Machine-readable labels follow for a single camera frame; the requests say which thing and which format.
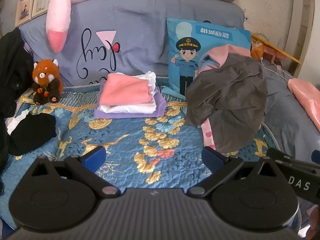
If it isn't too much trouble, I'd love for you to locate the pink satin cloth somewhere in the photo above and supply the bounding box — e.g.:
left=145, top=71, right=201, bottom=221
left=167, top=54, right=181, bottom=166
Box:
left=287, top=78, right=320, bottom=135

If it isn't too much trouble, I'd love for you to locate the purple folded cloth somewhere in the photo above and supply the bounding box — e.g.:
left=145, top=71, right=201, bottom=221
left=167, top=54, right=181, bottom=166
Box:
left=93, top=86, right=167, bottom=119

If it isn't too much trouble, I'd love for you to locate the orange bag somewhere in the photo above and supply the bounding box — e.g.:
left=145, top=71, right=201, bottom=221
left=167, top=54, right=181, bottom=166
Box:
left=250, top=35, right=264, bottom=61

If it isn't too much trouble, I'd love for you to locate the pink and blue hoodie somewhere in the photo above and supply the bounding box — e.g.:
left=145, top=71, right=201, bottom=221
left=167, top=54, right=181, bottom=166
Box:
left=199, top=44, right=251, bottom=77

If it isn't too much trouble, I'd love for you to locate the grey garment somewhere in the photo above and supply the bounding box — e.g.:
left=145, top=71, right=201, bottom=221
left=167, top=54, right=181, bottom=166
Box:
left=185, top=54, right=268, bottom=153

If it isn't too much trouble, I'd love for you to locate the pink heart-print cloth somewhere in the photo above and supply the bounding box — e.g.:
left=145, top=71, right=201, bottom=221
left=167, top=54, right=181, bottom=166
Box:
left=201, top=119, right=217, bottom=150

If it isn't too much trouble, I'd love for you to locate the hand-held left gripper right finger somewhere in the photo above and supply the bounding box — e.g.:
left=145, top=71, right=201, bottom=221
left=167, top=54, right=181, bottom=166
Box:
left=187, top=146, right=286, bottom=198

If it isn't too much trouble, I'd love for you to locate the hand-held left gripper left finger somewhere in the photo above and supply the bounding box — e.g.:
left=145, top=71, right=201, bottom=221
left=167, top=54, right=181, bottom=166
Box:
left=25, top=145, right=120, bottom=198

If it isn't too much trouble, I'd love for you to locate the white slatted panel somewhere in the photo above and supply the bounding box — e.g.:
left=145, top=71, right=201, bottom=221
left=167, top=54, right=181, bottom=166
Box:
left=282, top=0, right=320, bottom=78

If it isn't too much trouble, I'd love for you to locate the pink plush toy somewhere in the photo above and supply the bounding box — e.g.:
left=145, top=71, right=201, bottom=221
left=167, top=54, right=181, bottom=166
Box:
left=45, top=0, right=165, bottom=53

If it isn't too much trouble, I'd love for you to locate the blue cartoon officer pillow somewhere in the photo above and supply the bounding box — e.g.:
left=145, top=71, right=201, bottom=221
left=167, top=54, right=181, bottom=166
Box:
left=161, top=18, right=252, bottom=98

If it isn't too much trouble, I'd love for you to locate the grey-blue script-print pillow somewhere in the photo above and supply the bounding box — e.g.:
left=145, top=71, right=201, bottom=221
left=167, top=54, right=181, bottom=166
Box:
left=19, top=0, right=245, bottom=87

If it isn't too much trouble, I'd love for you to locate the white folded cloth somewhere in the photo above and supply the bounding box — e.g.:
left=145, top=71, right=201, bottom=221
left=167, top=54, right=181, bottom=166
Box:
left=97, top=71, right=157, bottom=114

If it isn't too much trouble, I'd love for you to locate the white ruffled cloth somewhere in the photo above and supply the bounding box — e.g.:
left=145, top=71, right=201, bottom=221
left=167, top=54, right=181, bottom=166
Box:
left=6, top=110, right=28, bottom=134

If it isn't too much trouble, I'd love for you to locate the black jacket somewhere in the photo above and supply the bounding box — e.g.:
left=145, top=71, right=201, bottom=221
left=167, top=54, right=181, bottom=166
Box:
left=0, top=27, right=34, bottom=170

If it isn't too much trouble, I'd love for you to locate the red panda plush toy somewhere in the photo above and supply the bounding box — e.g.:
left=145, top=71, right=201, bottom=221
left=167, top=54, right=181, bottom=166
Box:
left=31, top=59, right=64, bottom=105

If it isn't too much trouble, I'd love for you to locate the blue floral quilt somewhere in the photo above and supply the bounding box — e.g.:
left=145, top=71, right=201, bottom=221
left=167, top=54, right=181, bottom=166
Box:
left=0, top=84, right=283, bottom=220

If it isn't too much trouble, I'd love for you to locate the white cable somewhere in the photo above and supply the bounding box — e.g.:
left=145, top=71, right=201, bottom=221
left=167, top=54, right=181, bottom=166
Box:
left=260, top=57, right=293, bottom=82

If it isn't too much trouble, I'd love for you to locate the pink fluffy towel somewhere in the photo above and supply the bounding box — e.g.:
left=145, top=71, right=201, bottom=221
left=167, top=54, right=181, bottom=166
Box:
left=99, top=73, right=150, bottom=105

